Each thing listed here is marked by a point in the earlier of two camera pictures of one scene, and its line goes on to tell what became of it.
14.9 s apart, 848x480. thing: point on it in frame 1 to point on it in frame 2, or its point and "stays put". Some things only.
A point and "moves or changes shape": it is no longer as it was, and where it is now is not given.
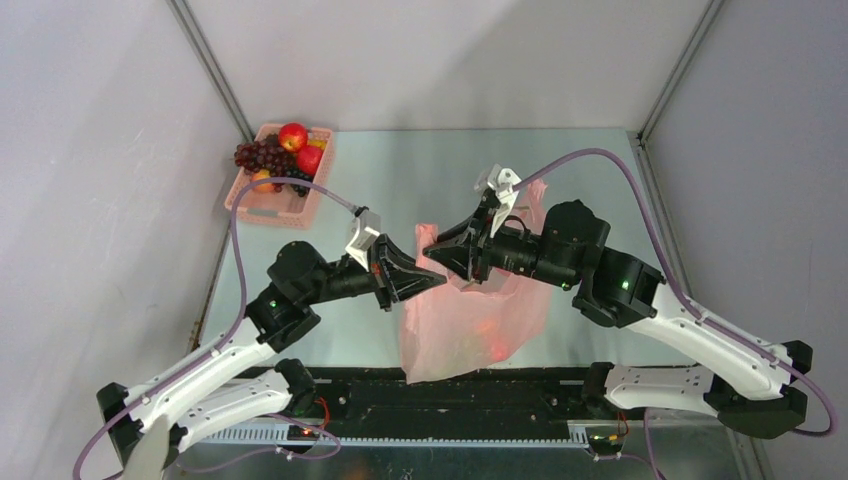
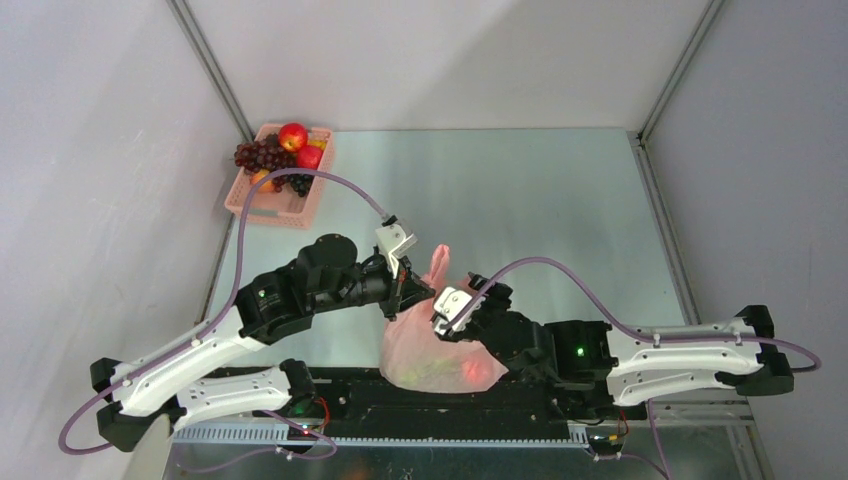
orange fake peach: (261, 175) stays put
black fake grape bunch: (295, 173) stays put
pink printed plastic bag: (464, 328) moves or changes shape
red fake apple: (308, 158) stays put
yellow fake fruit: (318, 143) stays put
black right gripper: (468, 248) to (499, 297)
